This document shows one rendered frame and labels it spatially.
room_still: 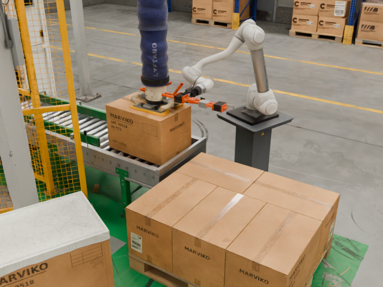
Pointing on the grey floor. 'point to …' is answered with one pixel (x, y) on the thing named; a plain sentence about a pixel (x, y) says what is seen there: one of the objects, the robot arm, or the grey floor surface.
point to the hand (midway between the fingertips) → (183, 98)
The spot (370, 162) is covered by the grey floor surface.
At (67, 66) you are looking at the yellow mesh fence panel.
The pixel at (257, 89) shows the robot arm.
